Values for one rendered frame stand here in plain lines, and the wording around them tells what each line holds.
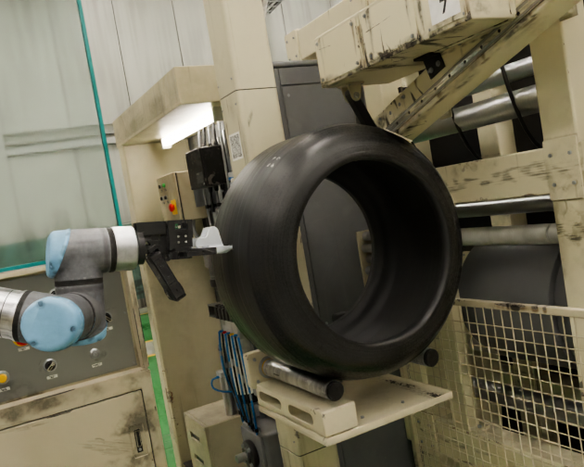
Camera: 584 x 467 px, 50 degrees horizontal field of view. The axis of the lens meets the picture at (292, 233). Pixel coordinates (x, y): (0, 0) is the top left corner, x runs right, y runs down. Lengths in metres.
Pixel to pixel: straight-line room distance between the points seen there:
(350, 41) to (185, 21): 9.79
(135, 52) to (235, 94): 9.40
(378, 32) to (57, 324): 1.02
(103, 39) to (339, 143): 9.84
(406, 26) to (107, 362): 1.29
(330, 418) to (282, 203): 0.49
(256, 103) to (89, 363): 0.92
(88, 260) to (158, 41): 10.08
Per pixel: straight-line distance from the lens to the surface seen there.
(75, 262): 1.25
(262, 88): 1.78
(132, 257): 1.27
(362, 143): 1.41
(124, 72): 11.03
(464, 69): 1.60
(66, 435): 2.00
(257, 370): 1.71
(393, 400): 1.61
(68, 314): 1.11
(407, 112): 1.75
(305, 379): 1.51
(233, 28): 1.80
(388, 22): 1.59
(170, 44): 11.27
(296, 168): 1.33
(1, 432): 1.97
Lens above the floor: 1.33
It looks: 3 degrees down
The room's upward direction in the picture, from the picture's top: 10 degrees counter-clockwise
